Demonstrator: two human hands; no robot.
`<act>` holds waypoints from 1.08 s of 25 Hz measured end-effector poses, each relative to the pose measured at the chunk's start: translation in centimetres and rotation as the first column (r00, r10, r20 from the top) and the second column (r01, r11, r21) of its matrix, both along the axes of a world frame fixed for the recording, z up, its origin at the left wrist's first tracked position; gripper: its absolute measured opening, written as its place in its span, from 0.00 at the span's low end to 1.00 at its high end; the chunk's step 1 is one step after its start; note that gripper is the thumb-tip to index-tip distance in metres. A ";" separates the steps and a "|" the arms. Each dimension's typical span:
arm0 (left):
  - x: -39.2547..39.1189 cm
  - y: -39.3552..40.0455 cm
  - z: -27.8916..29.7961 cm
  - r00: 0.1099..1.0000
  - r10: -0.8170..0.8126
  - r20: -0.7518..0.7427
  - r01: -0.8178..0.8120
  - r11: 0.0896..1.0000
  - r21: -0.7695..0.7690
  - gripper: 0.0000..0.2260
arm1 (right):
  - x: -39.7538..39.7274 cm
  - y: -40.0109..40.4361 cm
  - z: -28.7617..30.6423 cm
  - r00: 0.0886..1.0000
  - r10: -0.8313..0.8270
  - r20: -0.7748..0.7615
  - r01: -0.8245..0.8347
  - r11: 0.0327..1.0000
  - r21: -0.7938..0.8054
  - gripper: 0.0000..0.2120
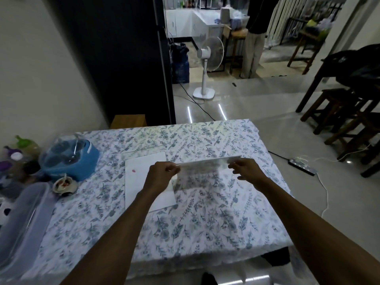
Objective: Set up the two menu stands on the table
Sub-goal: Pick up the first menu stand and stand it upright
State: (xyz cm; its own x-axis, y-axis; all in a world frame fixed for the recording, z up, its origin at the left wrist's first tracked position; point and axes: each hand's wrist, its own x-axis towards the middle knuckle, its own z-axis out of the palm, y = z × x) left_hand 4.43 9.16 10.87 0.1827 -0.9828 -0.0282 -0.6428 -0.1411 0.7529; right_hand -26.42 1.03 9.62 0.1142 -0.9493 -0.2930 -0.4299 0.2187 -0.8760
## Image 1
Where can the person's left hand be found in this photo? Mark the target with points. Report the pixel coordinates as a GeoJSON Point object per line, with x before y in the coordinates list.
{"type": "Point", "coordinates": [158, 178]}

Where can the person's right hand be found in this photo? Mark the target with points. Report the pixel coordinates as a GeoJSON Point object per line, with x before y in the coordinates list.
{"type": "Point", "coordinates": [251, 172]}

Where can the person's left thumb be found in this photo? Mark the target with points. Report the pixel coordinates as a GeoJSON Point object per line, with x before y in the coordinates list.
{"type": "Point", "coordinates": [172, 172]}

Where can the person's right thumb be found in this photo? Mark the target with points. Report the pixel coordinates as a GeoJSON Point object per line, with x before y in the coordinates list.
{"type": "Point", "coordinates": [236, 163]}

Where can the clear plastic sheet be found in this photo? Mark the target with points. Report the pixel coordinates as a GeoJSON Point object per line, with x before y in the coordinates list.
{"type": "Point", "coordinates": [204, 173]}

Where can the person's right forearm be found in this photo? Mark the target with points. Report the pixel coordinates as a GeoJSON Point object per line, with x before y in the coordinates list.
{"type": "Point", "coordinates": [314, 234]}

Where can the person's left forearm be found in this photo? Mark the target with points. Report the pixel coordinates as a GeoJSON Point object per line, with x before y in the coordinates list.
{"type": "Point", "coordinates": [112, 240]}

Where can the white paper sheet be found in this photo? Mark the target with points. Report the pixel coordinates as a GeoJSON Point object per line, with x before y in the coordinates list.
{"type": "Point", "coordinates": [138, 178]}

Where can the floral blue white tablecloth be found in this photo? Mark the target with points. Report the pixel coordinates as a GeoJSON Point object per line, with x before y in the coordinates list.
{"type": "Point", "coordinates": [207, 222]}

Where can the black power strip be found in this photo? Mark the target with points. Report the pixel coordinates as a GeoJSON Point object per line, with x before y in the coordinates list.
{"type": "Point", "coordinates": [302, 166]}

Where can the light wooden box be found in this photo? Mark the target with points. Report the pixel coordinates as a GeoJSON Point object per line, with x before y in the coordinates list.
{"type": "Point", "coordinates": [128, 121]}

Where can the blue container with clear lid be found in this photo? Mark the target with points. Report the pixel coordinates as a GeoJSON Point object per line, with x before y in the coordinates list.
{"type": "Point", "coordinates": [69, 158]}

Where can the dark wooden table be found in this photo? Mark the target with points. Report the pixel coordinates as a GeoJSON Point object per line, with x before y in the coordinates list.
{"type": "Point", "coordinates": [311, 86]}

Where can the dark wooden stool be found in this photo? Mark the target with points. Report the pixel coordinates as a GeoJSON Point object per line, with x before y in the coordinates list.
{"type": "Point", "coordinates": [329, 108]}
{"type": "Point", "coordinates": [354, 130]}

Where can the small white bowl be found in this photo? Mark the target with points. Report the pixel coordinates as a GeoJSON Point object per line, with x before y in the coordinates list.
{"type": "Point", "coordinates": [64, 186]}

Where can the blue water jug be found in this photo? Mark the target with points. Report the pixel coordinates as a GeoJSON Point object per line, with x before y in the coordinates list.
{"type": "Point", "coordinates": [180, 63]}

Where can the white standing fan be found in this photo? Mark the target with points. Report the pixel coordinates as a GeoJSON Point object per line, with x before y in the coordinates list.
{"type": "Point", "coordinates": [205, 56]}

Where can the tall wooden stool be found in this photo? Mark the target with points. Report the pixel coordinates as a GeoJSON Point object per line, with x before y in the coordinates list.
{"type": "Point", "coordinates": [237, 47]}

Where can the black sliding door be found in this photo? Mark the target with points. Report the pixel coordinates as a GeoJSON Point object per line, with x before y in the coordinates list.
{"type": "Point", "coordinates": [118, 56]}

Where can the brown wooden chair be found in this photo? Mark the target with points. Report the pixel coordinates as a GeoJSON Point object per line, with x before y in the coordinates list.
{"type": "Point", "coordinates": [302, 50]}

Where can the white kitchen cabinet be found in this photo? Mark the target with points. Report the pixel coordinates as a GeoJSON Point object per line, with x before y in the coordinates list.
{"type": "Point", "coordinates": [190, 22]}

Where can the green toy bottle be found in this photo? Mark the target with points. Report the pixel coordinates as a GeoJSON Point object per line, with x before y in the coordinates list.
{"type": "Point", "coordinates": [25, 142]}

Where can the black clothing pile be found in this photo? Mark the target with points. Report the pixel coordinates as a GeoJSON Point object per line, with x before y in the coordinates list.
{"type": "Point", "coordinates": [356, 65]}

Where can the clear plastic storage box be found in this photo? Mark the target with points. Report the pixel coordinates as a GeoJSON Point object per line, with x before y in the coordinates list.
{"type": "Point", "coordinates": [20, 225]}

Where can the purple toy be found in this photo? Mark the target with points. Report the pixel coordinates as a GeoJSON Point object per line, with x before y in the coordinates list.
{"type": "Point", "coordinates": [9, 158]}

